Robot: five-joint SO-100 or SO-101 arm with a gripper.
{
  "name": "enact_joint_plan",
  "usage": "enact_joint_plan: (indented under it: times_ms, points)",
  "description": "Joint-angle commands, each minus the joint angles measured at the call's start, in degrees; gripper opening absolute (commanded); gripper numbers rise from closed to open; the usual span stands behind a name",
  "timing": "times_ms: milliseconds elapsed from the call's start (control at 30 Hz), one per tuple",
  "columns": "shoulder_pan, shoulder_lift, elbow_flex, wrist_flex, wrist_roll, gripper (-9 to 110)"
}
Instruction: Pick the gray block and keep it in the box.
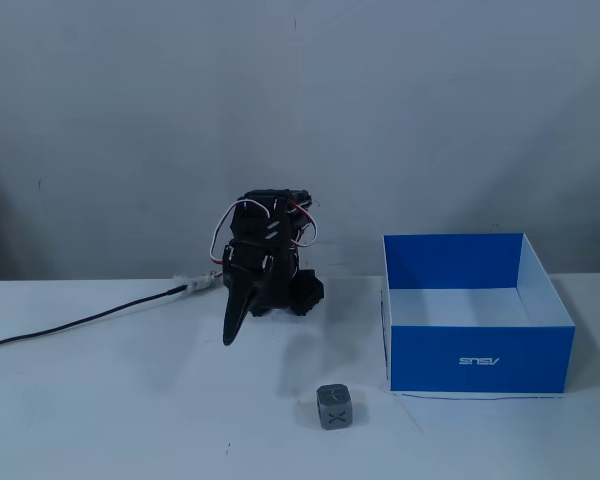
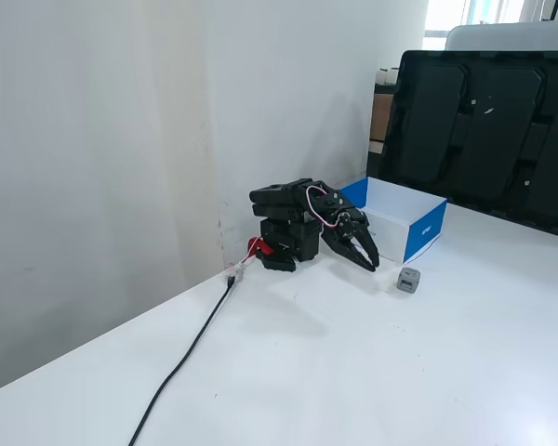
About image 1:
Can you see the blue cardboard box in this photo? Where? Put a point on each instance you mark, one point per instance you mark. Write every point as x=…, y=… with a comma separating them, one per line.
x=480, y=360

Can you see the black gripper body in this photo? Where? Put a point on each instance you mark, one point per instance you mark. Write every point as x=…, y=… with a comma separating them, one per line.
x=243, y=272

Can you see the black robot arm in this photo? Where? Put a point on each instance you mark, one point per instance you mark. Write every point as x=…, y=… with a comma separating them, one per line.
x=262, y=220

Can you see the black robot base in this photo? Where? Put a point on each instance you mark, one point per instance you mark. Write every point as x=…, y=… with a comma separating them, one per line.
x=310, y=295

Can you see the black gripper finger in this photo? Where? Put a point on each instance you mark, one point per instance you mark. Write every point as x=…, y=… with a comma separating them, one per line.
x=232, y=310
x=256, y=297

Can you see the gray cube block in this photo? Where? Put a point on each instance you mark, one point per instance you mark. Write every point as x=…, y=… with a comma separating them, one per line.
x=334, y=409

